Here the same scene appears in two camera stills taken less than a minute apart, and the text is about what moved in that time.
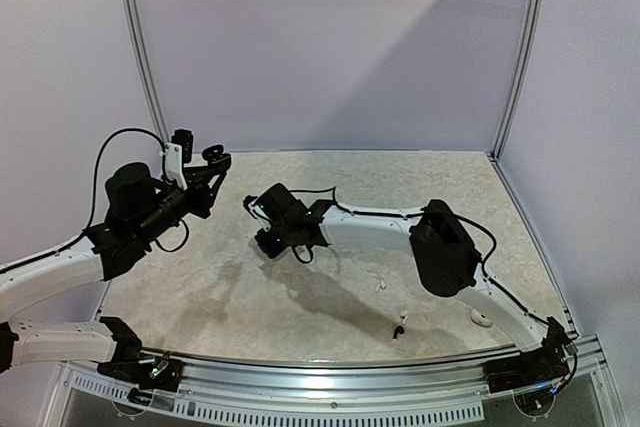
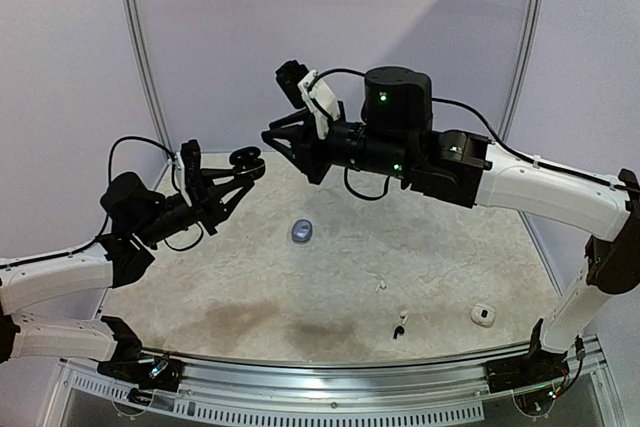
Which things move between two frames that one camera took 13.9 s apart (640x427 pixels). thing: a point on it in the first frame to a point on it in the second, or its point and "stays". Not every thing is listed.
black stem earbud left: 399,329 stays
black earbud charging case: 214,155 to 246,162
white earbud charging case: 481,319 stays
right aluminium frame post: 523,89 stays
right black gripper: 270,242 to 316,145
